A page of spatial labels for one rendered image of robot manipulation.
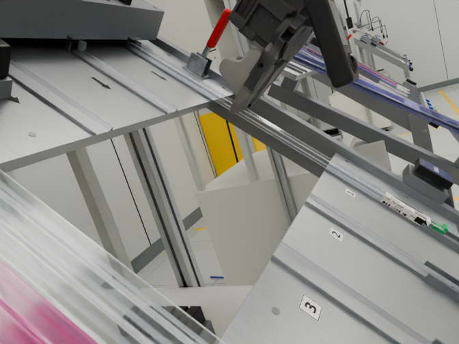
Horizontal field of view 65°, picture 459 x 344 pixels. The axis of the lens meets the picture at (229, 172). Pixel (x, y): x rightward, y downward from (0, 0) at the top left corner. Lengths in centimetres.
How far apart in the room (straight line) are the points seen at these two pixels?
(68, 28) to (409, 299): 45
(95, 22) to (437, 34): 763
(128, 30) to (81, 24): 9
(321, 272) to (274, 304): 6
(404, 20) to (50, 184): 692
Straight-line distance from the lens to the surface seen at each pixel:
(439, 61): 798
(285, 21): 44
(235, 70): 47
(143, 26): 59
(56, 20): 48
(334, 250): 34
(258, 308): 24
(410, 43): 795
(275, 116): 57
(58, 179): 240
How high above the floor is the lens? 98
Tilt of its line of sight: 11 degrees down
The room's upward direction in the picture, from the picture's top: 17 degrees counter-clockwise
